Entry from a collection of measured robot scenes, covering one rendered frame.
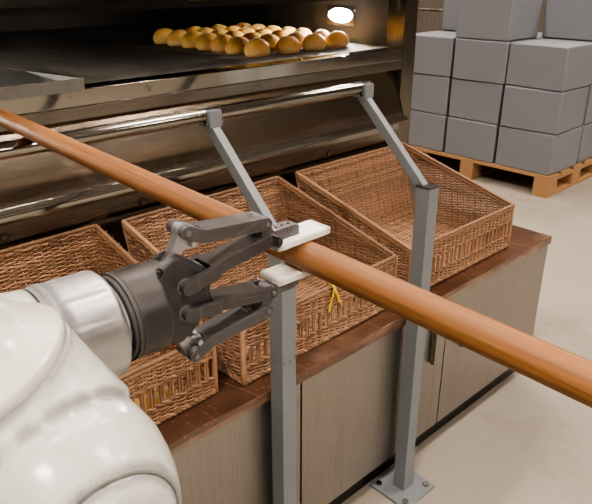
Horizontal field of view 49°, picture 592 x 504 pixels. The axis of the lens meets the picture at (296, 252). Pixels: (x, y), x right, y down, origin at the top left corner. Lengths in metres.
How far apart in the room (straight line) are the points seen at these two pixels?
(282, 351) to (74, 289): 0.90
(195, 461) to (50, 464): 1.14
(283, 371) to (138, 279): 0.90
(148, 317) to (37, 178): 1.12
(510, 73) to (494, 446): 3.00
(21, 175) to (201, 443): 0.72
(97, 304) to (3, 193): 1.10
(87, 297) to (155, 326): 0.06
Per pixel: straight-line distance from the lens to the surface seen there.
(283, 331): 1.34
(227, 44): 2.20
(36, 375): 0.31
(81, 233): 1.67
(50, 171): 1.63
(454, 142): 5.02
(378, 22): 2.46
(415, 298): 0.55
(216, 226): 0.56
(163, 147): 1.76
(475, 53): 4.85
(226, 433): 1.45
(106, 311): 0.50
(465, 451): 2.27
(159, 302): 0.52
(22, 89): 1.55
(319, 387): 1.61
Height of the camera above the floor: 1.44
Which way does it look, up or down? 24 degrees down
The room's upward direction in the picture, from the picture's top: straight up
